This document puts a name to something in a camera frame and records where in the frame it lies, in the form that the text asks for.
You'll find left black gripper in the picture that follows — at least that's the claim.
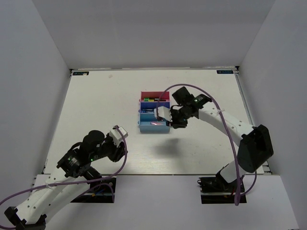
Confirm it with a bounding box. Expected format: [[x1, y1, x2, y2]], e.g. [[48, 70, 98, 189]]
[[91, 130, 129, 162]]

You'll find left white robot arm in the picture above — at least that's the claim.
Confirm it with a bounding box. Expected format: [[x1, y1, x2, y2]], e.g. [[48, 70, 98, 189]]
[[4, 126, 128, 230]]

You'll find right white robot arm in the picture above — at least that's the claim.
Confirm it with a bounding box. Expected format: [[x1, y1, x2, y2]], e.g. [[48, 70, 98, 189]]
[[168, 86, 274, 192]]

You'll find dark blue container bin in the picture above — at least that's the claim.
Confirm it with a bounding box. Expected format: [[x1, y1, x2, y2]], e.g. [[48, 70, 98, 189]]
[[139, 101, 170, 113]]

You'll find red container bin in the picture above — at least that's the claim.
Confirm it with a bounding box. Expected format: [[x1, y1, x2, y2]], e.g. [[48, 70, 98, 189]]
[[140, 91, 170, 102]]

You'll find light blue container bin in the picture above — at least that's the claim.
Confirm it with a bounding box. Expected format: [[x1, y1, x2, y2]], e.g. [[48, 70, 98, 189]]
[[138, 113, 170, 133]]

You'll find right blue table label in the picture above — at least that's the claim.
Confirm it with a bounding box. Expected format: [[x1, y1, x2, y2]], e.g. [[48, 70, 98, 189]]
[[216, 70, 234, 74]]

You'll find blue table label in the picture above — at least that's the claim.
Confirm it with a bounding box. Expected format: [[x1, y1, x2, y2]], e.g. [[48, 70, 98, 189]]
[[216, 70, 234, 74], [72, 71, 89, 76]]

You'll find left blue table label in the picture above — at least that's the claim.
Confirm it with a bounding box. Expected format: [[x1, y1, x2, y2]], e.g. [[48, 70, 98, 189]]
[[72, 71, 89, 76]]

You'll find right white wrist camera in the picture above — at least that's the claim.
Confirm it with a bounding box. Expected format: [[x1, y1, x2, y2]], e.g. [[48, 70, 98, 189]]
[[154, 106, 173, 122]]

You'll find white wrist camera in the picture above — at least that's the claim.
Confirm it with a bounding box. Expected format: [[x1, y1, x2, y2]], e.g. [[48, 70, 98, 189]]
[[109, 126, 128, 147], [154, 106, 173, 122]]

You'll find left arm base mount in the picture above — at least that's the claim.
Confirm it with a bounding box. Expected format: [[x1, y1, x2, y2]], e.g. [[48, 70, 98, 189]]
[[71, 176, 117, 204]]

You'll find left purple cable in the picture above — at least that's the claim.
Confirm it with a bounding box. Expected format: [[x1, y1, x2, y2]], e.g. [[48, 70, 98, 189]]
[[0, 125, 129, 228]]

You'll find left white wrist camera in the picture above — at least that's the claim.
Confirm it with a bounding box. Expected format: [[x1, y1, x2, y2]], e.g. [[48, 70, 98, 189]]
[[109, 126, 128, 147]]

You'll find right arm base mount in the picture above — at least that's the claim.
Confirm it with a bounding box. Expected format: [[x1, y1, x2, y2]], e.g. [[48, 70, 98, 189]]
[[197, 177, 237, 204]]

